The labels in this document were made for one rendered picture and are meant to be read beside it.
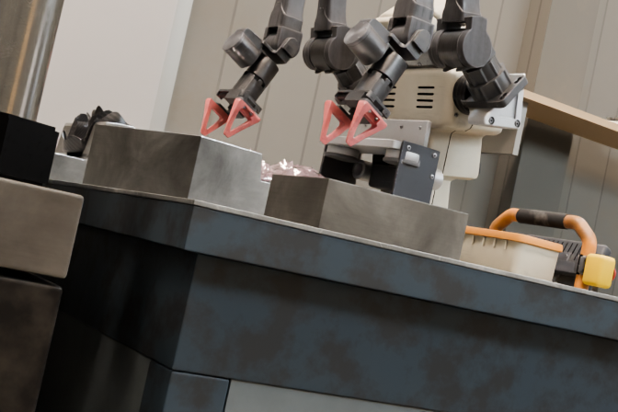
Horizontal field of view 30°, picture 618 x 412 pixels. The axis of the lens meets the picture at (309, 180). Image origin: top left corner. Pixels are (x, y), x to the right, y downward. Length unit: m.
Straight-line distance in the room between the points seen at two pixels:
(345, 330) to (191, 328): 0.13
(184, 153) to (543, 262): 1.20
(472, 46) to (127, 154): 0.78
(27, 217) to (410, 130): 1.64
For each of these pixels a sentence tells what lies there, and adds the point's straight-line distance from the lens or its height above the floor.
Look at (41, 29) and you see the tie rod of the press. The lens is 0.86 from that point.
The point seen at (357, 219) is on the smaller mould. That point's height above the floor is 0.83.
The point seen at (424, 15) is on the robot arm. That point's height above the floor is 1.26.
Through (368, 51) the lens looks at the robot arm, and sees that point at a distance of 2.09.
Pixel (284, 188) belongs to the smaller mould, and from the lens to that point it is 1.41.
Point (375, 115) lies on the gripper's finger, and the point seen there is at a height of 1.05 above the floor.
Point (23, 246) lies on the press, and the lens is 0.82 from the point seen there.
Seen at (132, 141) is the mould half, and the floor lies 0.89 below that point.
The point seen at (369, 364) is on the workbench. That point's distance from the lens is 0.96.
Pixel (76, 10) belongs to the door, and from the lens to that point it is 4.03.
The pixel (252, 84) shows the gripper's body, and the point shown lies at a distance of 2.45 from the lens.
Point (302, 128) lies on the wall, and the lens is 4.54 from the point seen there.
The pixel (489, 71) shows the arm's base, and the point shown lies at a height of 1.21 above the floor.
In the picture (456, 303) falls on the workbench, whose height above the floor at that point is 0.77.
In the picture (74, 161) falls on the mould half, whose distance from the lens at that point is 1.98.
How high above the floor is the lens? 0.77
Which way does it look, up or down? 4 degrees up
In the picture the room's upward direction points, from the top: 12 degrees clockwise
